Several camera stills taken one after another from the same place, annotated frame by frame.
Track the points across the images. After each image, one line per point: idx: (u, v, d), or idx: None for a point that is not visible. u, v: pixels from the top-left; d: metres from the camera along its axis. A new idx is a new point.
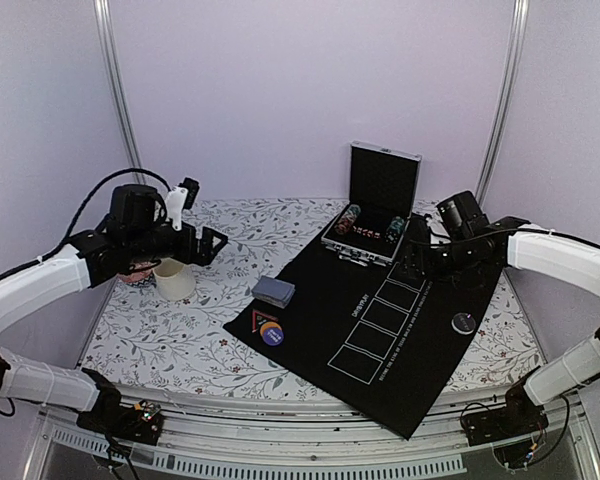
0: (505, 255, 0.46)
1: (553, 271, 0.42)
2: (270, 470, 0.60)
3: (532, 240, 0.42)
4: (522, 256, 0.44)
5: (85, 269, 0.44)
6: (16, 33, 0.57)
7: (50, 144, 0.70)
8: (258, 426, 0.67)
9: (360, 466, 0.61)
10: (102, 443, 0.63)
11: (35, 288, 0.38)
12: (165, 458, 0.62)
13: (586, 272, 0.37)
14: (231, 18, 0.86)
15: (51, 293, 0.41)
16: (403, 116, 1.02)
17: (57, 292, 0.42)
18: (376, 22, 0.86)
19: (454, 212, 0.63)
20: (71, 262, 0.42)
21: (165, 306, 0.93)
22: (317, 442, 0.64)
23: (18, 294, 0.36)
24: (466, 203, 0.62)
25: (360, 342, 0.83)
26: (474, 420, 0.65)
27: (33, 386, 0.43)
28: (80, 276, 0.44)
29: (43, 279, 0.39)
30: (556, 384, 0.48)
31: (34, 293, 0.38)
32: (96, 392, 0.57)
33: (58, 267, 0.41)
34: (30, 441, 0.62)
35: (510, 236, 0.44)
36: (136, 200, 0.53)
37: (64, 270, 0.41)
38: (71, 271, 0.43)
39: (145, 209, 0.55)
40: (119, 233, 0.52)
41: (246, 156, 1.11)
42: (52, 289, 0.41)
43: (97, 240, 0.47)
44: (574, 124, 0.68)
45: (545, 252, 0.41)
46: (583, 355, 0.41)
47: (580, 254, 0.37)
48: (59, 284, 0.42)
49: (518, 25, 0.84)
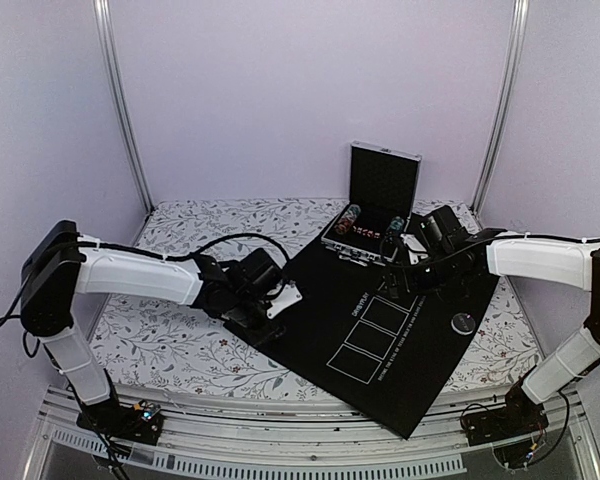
0: (487, 265, 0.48)
1: (535, 273, 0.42)
2: (269, 470, 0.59)
3: (510, 246, 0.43)
4: (504, 259, 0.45)
5: (196, 289, 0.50)
6: (17, 33, 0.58)
7: (49, 142, 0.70)
8: (259, 426, 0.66)
9: (359, 466, 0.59)
10: (101, 443, 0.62)
11: (144, 276, 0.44)
12: (165, 458, 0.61)
13: (568, 267, 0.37)
14: (231, 17, 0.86)
15: (152, 289, 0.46)
16: (403, 115, 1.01)
17: (160, 292, 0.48)
18: (376, 22, 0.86)
19: (433, 227, 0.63)
20: (191, 277, 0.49)
21: (166, 306, 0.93)
22: (317, 442, 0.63)
23: (130, 273, 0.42)
24: (444, 218, 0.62)
25: (359, 342, 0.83)
26: (475, 420, 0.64)
27: (68, 349, 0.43)
28: (187, 292, 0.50)
29: (159, 273, 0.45)
30: (552, 378, 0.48)
31: (142, 279, 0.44)
32: (102, 396, 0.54)
33: (175, 273, 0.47)
34: (30, 441, 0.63)
35: (488, 246, 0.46)
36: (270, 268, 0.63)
37: (180, 277, 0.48)
38: (185, 284, 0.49)
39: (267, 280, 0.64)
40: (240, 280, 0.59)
41: (247, 155, 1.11)
42: (160, 285, 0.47)
43: (218, 272, 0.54)
44: (574, 123, 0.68)
45: (524, 252, 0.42)
46: (582, 350, 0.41)
47: (558, 250, 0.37)
48: (165, 285, 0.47)
49: (518, 26, 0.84)
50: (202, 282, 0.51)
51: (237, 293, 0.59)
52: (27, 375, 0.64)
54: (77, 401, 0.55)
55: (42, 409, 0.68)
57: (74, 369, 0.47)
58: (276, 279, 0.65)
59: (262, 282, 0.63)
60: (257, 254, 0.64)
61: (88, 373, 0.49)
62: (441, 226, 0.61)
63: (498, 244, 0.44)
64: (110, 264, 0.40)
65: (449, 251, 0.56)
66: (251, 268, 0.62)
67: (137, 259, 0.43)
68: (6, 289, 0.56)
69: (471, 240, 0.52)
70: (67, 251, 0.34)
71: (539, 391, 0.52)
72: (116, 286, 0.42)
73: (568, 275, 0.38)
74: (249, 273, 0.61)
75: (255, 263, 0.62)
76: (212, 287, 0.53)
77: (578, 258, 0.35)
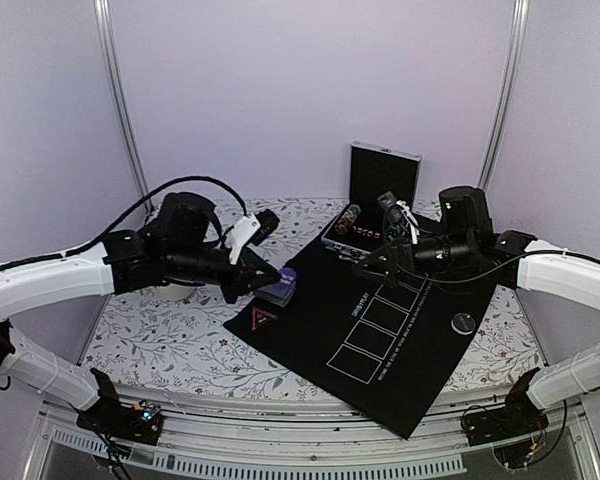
0: (516, 276, 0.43)
1: (569, 294, 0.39)
2: (269, 470, 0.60)
3: (546, 264, 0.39)
4: (534, 277, 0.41)
5: (110, 277, 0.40)
6: (16, 35, 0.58)
7: (49, 143, 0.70)
8: (259, 426, 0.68)
9: (359, 466, 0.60)
10: (102, 443, 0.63)
11: (47, 285, 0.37)
12: (165, 458, 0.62)
13: None
14: (231, 17, 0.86)
15: (70, 291, 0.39)
16: (403, 115, 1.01)
17: (81, 289, 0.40)
18: (376, 22, 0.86)
19: (460, 210, 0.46)
20: (94, 266, 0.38)
21: (165, 306, 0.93)
22: (317, 442, 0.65)
23: (29, 286, 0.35)
24: (476, 201, 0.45)
25: (359, 342, 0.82)
26: (474, 420, 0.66)
27: (30, 371, 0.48)
28: (103, 281, 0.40)
29: (62, 275, 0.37)
30: (565, 387, 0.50)
31: (50, 286, 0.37)
32: (94, 397, 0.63)
33: (76, 269, 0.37)
34: (30, 441, 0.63)
35: (523, 259, 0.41)
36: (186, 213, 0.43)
37: (84, 270, 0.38)
38: (94, 275, 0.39)
39: (195, 226, 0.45)
40: (159, 244, 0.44)
41: (247, 155, 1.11)
42: (74, 284, 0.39)
43: (127, 249, 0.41)
44: (574, 124, 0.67)
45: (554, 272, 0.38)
46: (595, 367, 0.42)
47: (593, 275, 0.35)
48: (79, 283, 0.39)
49: (518, 26, 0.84)
50: (112, 266, 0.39)
51: (169, 261, 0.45)
52: None
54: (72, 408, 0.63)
55: (42, 409, 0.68)
57: (52, 387, 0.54)
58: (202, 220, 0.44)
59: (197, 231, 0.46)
60: (164, 198, 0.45)
61: (64, 382, 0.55)
62: (466, 213, 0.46)
63: (534, 260, 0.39)
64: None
65: (477, 254, 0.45)
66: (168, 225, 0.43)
67: (32, 268, 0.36)
68: None
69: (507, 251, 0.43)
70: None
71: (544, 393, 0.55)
72: (32, 303, 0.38)
73: None
74: (167, 232, 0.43)
75: (166, 215, 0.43)
76: (129, 265, 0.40)
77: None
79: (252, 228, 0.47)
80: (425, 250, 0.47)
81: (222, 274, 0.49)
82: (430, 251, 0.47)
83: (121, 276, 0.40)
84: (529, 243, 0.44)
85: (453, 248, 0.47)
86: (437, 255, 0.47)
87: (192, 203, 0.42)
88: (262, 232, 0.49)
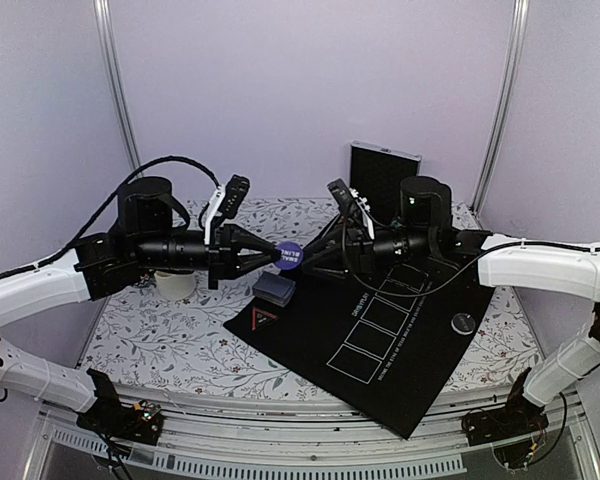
0: (474, 275, 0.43)
1: (529, 282, 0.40)
2: (269, 470, 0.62)
3: (509, 259, 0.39)
4: (494, 274, 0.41)
5: (84, 283, 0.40)
6: (17, 36, 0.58)
7: (51, 144, 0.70)
8: (259, 426, 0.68)
9: (359, 466, 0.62)
10: (102, 443, 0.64)
11: (25, 297, 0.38)
12: (165, 458, 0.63)
13: (572, 276, 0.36)
14: (231, 17, 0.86)
15: (51, 300, 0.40)
16: (403, 116, 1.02)
17: (60, 298, 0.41)
18: (376, 22, 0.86)
19: (425, 205, 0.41)
20: (64, 274, 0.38)
21: (166, 306, 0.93)
22: (317, 442, 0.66)
23: (7, 301, 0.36)
24: (444, 198, 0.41)
25: (359, 342, 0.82)
26: (474, 420, 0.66)
27: (24, 379, 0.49)
28: (78, 288, 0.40)
29: (34, 287, 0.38)
30: (556, 382, 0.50)
31: (27, 298, 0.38)
32: (92, 399, 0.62)
33: (49, 279, 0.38)
34: (30, 441, 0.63)
35: (481, 259, 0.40)
36: (142, 202, 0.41)
37: (55, 280, 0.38)
38: (67, 282, 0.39)
39: (158, 212, 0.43)
40: (125, 241, 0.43)
41: (247, 155, 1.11)
42: (50, 294, 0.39)
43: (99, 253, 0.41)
44: (574, 125, 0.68)
45: (521, 265, 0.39)
46: (585, 353, 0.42)
47: (563, 260, 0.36)
48: (55, 292, 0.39)
49: (518, 26, 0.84)
50: (82, 273, 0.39)
51: (140, 258, 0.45)
52: None
54: (73, 411, 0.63)
55: (42, 408, 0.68)
57: (46, 392, 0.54)
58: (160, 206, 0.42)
59: (160, 221, 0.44)
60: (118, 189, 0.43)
61: (60, 388, 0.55)
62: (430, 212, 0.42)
63: (495, 257, 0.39)
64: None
65: (436, 256, 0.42)
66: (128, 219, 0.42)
67: (6, 283, 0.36)
68: None
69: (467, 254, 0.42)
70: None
71: (542, 395, 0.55)
72: (16, 314, 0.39)
73: (571, 284, 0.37)
74: (130, 226, 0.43)
75: (123, 211, 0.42)
76: (104, 268, 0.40)
77: (591, 271, 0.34)
79: (217, 200, 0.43)
80: (384, 243, 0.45)
81: (199, 259, 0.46)
82: (388, 245, 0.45)
83: (95, 280, 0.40)
84: (484, 240, 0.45)
85: (411, 241, 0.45)
86: (395, 249, 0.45)
87: (142, 193, 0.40)
88: (229, 202, 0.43)
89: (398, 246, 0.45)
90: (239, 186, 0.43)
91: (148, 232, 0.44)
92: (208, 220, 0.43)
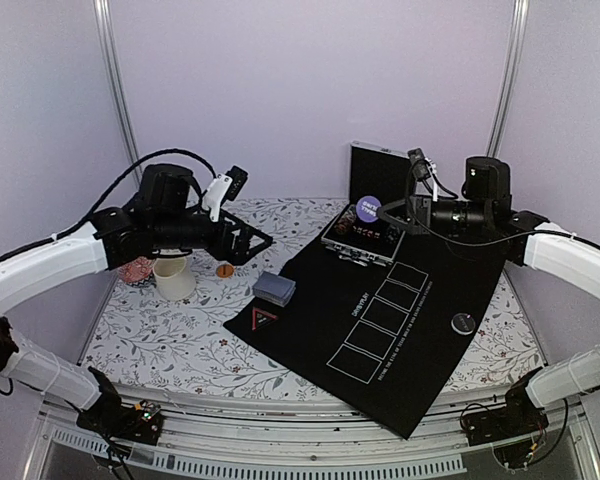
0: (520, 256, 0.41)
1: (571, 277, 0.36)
2: (269, 470, 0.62)
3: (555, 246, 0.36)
4: (541, 257, 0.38)
5: (103, 251, 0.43)
6: (16, 36, 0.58)
7: (50, 145, 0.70)
8: (259, 426, 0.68)
9: (359, 466, 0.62)
10: (102, 443, 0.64)
11: (44, 271, 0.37)
12: (165, 458, 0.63)
13: None
14: (231, 17, 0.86)
15: (66, 274, 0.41)
16: (403, 116, 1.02)
17: (75, 271, 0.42)
18: (376, 22, 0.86)
19: (484, 180, 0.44)
20: (89, 243, 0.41)
21: (165, 306, 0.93)
22: (317, 442, 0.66)
23: (32, 274, 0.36)
24: (500, 174, 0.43)
25: (359, 342, 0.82)
26: (474, 420, 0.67)
27: (35, 369, 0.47)
28: (97, 257, 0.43)
29: (59, 257, 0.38)
30: (559, 387, 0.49)
31: (48, 272, 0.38)
32: (96, 392, 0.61)
33: (71, 249, 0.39)
34: (30, 441, 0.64)
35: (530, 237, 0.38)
36: (167, 180, 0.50)
37: (80, 248, 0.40)
38: (88, 251, 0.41)
39: (176, 192, 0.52)
40: (146, 216, 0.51)
41: (247, 155, 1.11)
42: (69, 267, 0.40)
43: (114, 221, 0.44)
44: (574, 125, 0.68)
45: (566, 258, 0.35)
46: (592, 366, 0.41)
47: None
48: (73, 263, 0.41)
49: (518, 26, 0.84)
50: (104, 240, 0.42)
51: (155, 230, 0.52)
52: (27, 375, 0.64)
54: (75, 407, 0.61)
55: (42, 408, 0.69)
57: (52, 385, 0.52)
58: (179, 184, 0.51)
59: (172, 200, 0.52)
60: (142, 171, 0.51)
61: (64, 380, 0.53)
62: (489, 185, 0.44)
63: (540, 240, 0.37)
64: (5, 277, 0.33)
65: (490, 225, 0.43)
66: (149, 194, 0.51)
67: (24, 256, 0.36)
68: None
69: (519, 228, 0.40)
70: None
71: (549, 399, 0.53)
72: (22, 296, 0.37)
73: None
74: (151, 201, 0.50)
75: (150, 187, 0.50)
76: (119, 237, 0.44)
77: None
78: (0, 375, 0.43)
79: (224, 184, 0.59)
80: (444, 212, 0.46)
81: (207, 236, 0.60)
82: (447, 214, 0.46)
83: None
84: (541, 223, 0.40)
85: (469, 214, 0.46)
86: (453, 218, 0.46)
87: (171, 171, 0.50)
88: (234, 186, 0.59)
89: (459, 215, 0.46)
90: (241, 173, 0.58)
91: (167, 208, 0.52)
92: (219, 200, 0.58)
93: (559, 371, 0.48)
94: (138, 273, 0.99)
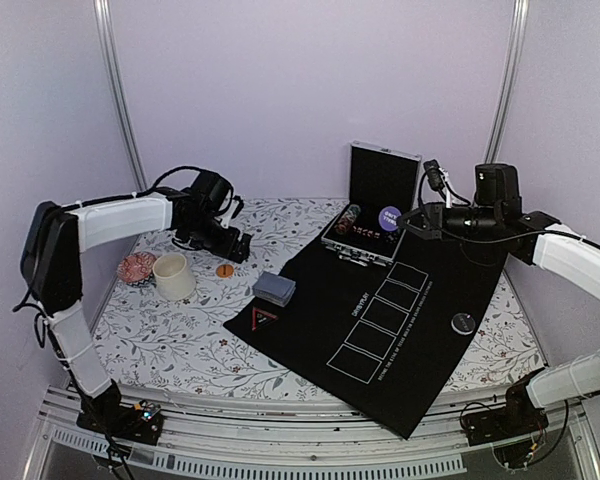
0: (531, 253, 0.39)
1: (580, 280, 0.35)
2: (269, 470, 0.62)
3: (564, 247, 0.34)
4: (550, 257, 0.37)
5: (170, 213, 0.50)
6: (15, 37, 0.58)
7: (50, 145, 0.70)
8: (259, 426, 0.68)
9: (359, 466, 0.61)
10: (102, 443, 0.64)
11: (124, 218, 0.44)
12: (165, 458, 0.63)
13: None
14: (231, 16, 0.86)
15: (141, 227, 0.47)
16: (402, 116, 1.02)
17: (147, 226, 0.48)
18: (376, 21, 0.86)
19: (497, 183, 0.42)
20: (163, 201, 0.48)
21: (166, 306, 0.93)
22: (317, 442, 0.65)
23: (118, 218, 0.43)
24: (509, 177, 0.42)
25: (359, 342, 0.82)
26: (474, 420, 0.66)
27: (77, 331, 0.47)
28: (165, 216, 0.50)
29: (139, 207, 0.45)
30: (558, 387, 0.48)
31: (129, 219, 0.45)
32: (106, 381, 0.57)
33: (148, 203, 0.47)
34: (31, 441, 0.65)
35: (539, 236, 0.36)
36: (218, 182, 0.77)
37: (155, 205, 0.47)
38: (160, 209, 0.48)
39: (222, 191, 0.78)
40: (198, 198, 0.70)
41: (246, 155, 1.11)
42: (145, 220, 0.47)
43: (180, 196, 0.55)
44: (574, 125, 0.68)
45: (569, 258, 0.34)
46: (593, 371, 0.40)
47: None
48: (148, 218, 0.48)
49: (518, 26, 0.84)
50: (173, 203, 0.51)
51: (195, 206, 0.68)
52: (27, 376, 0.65)
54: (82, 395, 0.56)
55: (42, 408, 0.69)
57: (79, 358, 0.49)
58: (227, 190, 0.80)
59: (217, 196, 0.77)
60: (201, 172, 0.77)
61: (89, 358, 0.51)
62: (499, 188, 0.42)
63: (550, 239, 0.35)
64: (94, 217, 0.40)
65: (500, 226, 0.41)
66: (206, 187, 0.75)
67: (112, 203, 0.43)
68: (4, 288, 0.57)
69: (526, 224, 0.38)
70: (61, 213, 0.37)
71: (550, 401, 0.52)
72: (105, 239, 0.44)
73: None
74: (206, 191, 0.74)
75: (207, 181, 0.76)
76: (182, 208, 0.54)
77: None
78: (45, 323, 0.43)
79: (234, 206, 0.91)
80: (457, 217, 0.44)
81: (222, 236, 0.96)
82: (459, 219, 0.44)
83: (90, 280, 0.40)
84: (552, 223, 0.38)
85: (481, 218, 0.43)
86: (465, 222, 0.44)
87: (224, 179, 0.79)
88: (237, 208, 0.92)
89: (472, 221, 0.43)
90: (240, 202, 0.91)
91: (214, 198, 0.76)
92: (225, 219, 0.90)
93: (560, 371, 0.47)
94: (138, 273, 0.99)
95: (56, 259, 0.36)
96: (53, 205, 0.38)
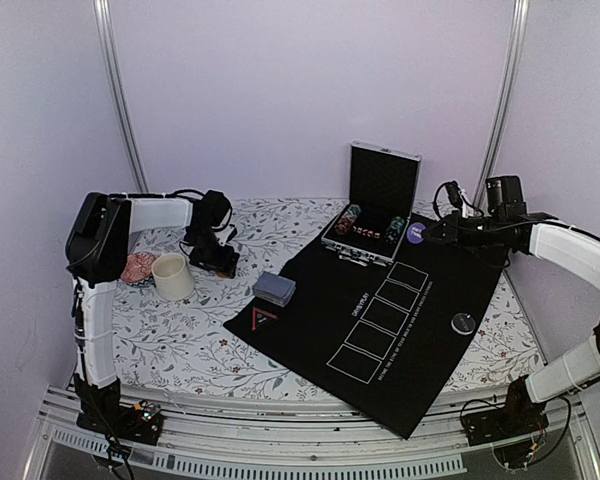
0: (527, 244, 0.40)
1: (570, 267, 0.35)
2: (269, 470, 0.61)
3: (553, 235, 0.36)
4: (543, 246, 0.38)
5: (187, 214, 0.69)
6: (14, 36, 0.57)
7: (49, 145, 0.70)
8: (259, 426, 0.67)
9: (359, 466, 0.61)
10: (102, 443, 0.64)
11: (160, 210, 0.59)
12: (165, 458, 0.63)
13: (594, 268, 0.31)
14: (230, 16, 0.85)
15: (166, 221, 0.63)
16: (402, 116, 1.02)
17: (171, 221, 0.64)
18: (376, 21, 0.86)
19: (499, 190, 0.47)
20: (187, 203, 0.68)
21: (166, 306, 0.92)
22: (317, 442, 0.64)
23: (156, 209, 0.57)
24: (511, 184, 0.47)
25: (359, 342, 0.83)
26: (474, 421, 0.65)
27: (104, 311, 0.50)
28: (185, 216, 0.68)
29: (170, 205, 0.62)
30: (554, 380, 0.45)
31: (163, 212, 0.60)
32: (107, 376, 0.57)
33: (176, 204, 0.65)
34: (30, 442, 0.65)
35: (534, 226, 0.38)
36: (222, 201, 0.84)
37: (180, 205, 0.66)
38: (184, 209, 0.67)
39: (223, 209, 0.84)
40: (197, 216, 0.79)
41: (246, 155, 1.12)
42: (170, 216, 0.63)
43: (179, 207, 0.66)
44: (574, 125, 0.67)
45: (564, 244, 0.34)
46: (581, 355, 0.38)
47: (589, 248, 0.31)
48: (174, 214, 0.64)
49: (518, 26, 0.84)
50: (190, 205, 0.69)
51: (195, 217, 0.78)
52: (27, 376, 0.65)
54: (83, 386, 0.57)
55: (42, 409, 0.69)
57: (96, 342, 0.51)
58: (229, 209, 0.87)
59: (221, 213, 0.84)
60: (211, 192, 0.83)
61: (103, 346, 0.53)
62: (504, 193, 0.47)
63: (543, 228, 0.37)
64: (143, 205, 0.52)
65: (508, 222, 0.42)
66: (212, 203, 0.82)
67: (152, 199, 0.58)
68: (3, 288, 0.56)
69: (524, 218, 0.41)
70: (117, 197, 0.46)
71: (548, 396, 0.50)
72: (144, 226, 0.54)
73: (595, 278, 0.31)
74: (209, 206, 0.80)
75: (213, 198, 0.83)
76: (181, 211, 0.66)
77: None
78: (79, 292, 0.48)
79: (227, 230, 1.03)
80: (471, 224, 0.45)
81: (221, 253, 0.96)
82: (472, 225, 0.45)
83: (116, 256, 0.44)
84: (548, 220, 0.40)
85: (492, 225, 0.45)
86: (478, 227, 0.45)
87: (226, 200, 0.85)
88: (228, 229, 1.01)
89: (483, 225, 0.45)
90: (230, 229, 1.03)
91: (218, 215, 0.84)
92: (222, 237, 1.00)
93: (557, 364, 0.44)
94: (138, 274, 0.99)
95: (116, 227, 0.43)
96: (104, 196, 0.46)
